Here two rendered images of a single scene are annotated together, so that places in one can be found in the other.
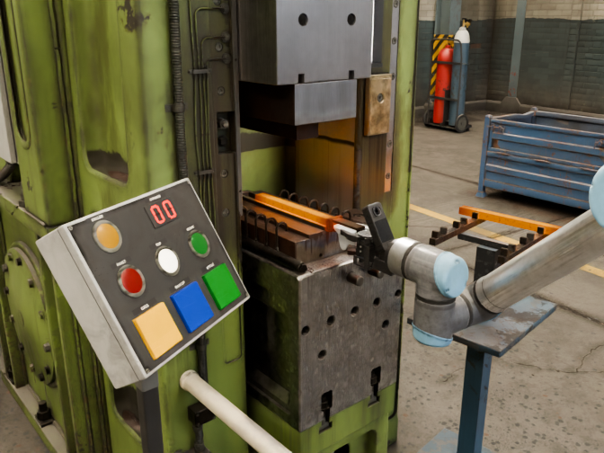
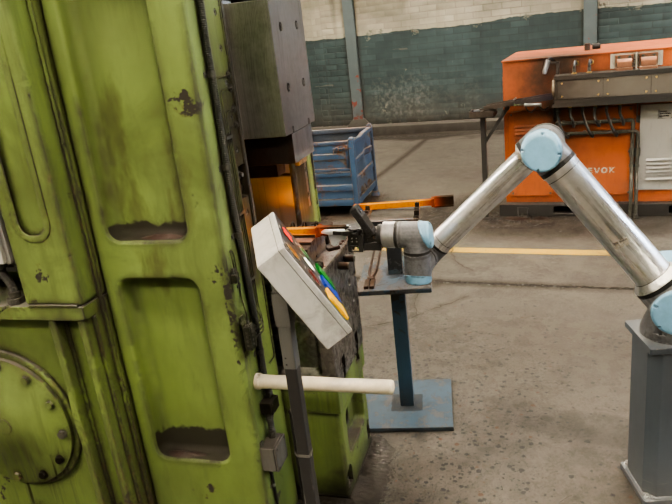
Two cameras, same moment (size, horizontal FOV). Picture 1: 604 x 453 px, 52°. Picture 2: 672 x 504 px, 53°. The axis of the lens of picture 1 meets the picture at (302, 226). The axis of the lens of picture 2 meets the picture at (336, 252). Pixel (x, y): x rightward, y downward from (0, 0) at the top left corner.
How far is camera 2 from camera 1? 1.16 m
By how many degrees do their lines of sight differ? 31
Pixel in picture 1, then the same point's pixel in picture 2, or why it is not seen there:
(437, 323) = (426, 267)
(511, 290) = (459, 233)
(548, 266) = (481, 209)
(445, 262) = (424, 225)
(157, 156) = (221, 207)
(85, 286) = (303, 284)
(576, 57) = not seen: hidden behind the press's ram
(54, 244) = (276, 263)
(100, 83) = (110, 166)
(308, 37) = (291, 99)
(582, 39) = not seen: hidden behind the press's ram
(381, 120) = not seen: hidden behind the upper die
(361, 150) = (296, 177)
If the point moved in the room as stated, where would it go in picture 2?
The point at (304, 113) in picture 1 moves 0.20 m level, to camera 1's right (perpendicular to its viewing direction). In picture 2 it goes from (297, 153) to (347, 142)
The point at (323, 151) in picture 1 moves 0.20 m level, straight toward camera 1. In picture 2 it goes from (258, 187) to (282, 194)
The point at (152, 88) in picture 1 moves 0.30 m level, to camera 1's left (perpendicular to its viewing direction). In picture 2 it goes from (212, 155) to (106, 178)
